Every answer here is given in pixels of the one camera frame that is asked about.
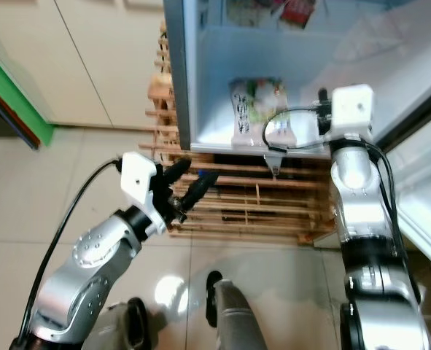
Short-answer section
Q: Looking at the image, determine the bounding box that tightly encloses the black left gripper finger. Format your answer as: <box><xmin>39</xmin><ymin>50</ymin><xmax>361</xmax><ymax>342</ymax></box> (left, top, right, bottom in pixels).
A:
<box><xmin>179</xmin><ymin>171</ymin><xmax>220</xmax><ymax>218</ymax></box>
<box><xmin>160</xmin><ymin>158</ymin><xmax>191</xmax><ymax>195</ymax></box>

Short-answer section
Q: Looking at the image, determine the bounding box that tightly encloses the vegetable food packet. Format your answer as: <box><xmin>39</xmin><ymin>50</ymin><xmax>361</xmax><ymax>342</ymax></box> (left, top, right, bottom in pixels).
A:
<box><xmin>228</xmin><ymin>78</ymin><xmax>292</xmax><ymax>147</ymax></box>

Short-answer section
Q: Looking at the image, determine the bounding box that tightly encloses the grey blue fridge body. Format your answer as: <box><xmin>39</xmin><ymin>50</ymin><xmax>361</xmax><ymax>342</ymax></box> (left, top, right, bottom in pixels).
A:
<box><xmin>163</xmin><ymin>0</ymin><xmax>409</xmax><ymax>158</ymax></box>

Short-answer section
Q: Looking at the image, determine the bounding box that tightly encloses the wooden slatted rack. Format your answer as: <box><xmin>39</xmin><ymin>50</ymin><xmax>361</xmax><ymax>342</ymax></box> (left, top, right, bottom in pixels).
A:
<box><xmin>146</xmin><ymin>22</ymin><xmax>343</xmax><ymax>245</ymax></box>

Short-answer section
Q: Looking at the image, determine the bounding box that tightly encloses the red food packet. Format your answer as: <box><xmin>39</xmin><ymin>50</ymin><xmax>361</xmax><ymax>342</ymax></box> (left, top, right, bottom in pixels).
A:
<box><xmin>277</xmin><ymin>0</ymin><xmax>318</xmax><ymax>28</ymax></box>

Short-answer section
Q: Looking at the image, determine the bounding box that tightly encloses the pale food packet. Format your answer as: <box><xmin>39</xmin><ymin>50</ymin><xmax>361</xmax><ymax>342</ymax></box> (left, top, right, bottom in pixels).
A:
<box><xmin>226</xmin><ymin>0</ymin><xmax>278</xmax><ymax>26</ymax></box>

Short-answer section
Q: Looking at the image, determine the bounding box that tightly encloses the green storage drawer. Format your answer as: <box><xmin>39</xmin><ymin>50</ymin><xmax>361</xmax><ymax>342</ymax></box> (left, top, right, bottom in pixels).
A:
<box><xmin>0</xmin><ymin>52</ymin><xmax>55</xmax><ymax>147</ymax></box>

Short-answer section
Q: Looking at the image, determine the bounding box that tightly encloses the grey robot left leg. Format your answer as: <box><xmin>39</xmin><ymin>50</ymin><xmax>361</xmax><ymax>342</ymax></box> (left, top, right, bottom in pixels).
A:
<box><xmin>98</xmin><ymin>297</ymin><xmax>150</xmax><ymax>350</ymax></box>

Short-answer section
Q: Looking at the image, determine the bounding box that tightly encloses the grey robot leg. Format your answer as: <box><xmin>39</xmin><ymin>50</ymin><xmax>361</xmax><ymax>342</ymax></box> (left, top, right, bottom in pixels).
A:
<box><xmin>98</xmin><ymin>297</ymin><xmax>150</xmax><ymax>350</ymax></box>
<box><xmin>204</xmin><ymin>271</ymin><xmax>267</xmax><ymax>350</ymax></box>

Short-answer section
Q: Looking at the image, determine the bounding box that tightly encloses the grey robot right leg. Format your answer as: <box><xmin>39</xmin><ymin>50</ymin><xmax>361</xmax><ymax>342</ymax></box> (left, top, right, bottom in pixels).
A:
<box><xmin>204</xmin><ymin>271</ymin><xmax>267</xmax><ymax>350</ymax></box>

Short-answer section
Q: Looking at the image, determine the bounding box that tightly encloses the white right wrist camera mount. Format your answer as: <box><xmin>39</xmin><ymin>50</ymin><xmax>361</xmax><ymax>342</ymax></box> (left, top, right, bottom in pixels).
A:
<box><xmin>330</xmin><ymin>84</ymin><xmax>375</xmax><ymax>141</ymax></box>

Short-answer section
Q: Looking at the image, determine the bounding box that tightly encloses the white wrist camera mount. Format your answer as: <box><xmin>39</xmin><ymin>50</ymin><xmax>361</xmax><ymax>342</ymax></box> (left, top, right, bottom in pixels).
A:
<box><xmin>120</xmin><ymin>152</ymin><xmax>170</xmax><ymax>234</ymax></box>
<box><xmin>330</xmin><ymin>84</ymin><xmax>375</xmax><ymax>141</ymax></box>

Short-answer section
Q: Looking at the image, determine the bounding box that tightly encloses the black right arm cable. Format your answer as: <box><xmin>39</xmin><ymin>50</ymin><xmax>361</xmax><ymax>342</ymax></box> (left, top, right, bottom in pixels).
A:
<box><xmin>263</xmin><ymin>108</ymin><xmax>424</xmax><ymax>307</ymax></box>

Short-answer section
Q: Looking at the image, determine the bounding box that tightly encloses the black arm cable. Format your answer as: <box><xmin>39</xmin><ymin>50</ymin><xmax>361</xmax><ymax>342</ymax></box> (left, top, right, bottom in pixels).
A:
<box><xmin>18</xmin><ymin>159</ymin><xmax>125</xmax><ymax>343</ymax></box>
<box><xmin>263</xmin><ymin>108</ymin><xmax>424</xmax><ymax>307</ymax></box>

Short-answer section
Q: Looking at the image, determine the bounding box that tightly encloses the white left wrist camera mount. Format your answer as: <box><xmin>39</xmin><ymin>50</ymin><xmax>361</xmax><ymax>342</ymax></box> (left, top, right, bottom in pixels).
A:
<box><xmin>120</xmin><ymin>152</ymin><xmax>170</xmax><ymax>234</ymax></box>

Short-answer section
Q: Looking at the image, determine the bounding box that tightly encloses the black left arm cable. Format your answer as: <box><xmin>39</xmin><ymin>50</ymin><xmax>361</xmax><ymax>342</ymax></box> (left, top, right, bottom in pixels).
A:
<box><xmin>18</xmin><ymin>159</ymin><xmax>125</xmax><ymax>343</ymax></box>

